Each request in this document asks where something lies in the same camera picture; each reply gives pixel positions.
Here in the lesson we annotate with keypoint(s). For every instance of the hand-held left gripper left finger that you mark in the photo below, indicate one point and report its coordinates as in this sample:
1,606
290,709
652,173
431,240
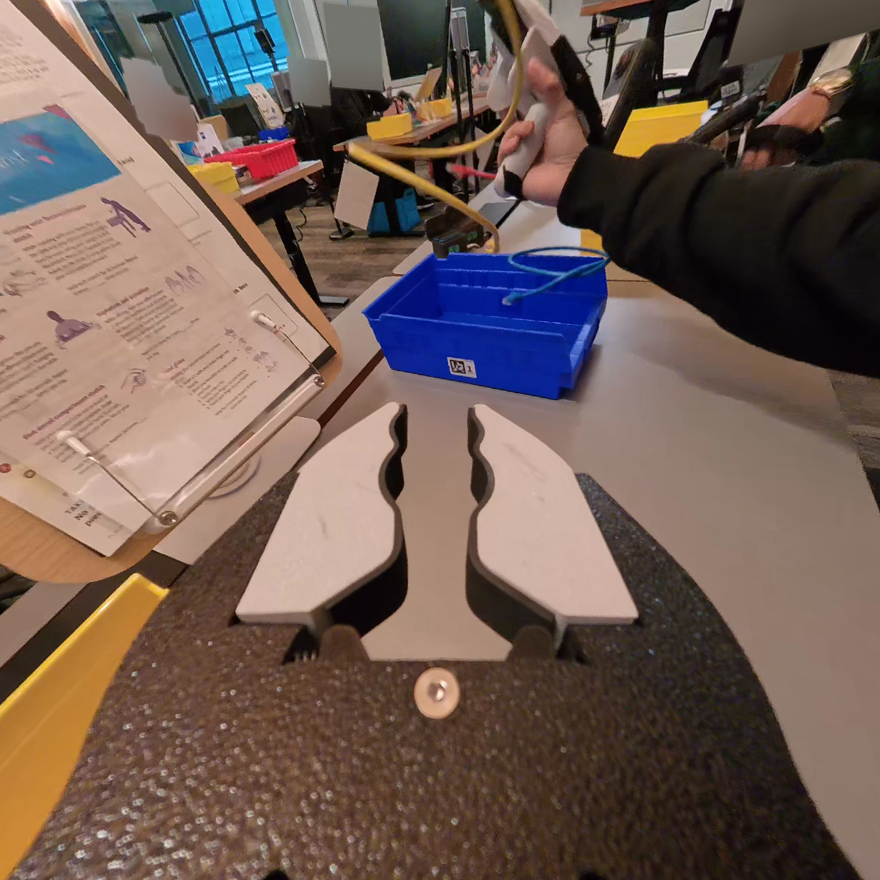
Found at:
330,536

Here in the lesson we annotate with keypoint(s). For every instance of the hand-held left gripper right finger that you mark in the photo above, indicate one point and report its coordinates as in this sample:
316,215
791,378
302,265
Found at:
543,543

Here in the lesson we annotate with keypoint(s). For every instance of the blue plastic bin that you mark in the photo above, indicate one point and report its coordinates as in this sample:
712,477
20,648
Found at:
481,350

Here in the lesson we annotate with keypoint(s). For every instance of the black network adapter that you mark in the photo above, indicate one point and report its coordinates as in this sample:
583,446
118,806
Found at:
450,237

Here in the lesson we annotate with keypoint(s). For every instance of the person's right forearm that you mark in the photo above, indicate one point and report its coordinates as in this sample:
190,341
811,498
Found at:
722,240

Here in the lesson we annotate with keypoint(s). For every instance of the grey desk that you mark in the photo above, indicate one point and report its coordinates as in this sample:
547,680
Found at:
687,447

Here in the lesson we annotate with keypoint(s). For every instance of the person's right hand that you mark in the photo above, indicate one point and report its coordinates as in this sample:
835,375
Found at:
560,148

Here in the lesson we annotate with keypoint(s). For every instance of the computer monitor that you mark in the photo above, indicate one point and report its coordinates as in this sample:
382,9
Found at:
412,34

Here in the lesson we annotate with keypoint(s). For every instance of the red plastic bin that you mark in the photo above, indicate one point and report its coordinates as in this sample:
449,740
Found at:
268,159

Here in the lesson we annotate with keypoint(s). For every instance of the document stand with printed sheet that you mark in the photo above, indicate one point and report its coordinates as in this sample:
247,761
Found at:
103,289

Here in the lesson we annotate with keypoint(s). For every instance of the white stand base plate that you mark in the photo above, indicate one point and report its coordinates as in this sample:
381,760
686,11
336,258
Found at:
240,495

